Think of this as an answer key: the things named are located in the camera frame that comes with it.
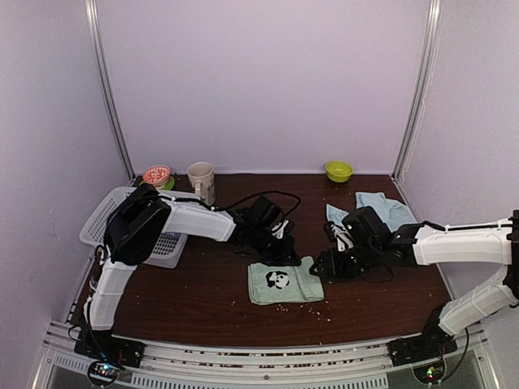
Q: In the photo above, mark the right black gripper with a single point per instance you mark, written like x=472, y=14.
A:
x=332, y=267

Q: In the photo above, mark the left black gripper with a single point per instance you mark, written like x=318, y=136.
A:
x=281, y=258

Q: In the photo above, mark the green panda towel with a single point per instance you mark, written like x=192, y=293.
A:
x=271, y=285

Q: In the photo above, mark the light blue towel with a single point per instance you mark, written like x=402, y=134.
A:
x=392, y=212

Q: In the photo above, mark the white plastic basket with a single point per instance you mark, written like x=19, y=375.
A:
x=169, y=246

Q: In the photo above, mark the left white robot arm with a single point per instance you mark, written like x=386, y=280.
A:
x=130, y=221

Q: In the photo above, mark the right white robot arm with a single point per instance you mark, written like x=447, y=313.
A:
x=363, y=241

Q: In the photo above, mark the lime green bowl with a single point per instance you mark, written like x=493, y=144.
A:
x=338, y=171

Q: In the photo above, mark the beige ceramic mug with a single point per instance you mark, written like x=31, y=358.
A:
x=202, y=179

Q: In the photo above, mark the green saucer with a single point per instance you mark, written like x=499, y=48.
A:
x=169, y=185

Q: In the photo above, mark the red patterned bowl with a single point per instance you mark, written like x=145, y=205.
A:
x=157, y=175

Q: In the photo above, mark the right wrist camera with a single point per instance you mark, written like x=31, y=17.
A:
x=337, y=234

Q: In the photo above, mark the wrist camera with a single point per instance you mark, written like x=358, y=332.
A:
x=269, y=217
x=337, y=234

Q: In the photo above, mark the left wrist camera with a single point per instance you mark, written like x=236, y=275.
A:
x=269, y=217

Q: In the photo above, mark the front aluminium rail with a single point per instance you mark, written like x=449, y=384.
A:
x=365, y=364

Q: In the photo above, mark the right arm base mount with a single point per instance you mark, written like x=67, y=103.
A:
x=426, y=353

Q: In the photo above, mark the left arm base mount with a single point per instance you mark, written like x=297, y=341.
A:
x=110, y=355

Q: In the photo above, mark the right aluminium frame post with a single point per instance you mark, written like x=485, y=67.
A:
x=429, y=48

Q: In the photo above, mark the aluminium frame post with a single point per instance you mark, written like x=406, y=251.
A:
x=429, y=48
x=94, y=27

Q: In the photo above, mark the left aluminium frame post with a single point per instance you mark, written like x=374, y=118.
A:
x=94, y=27

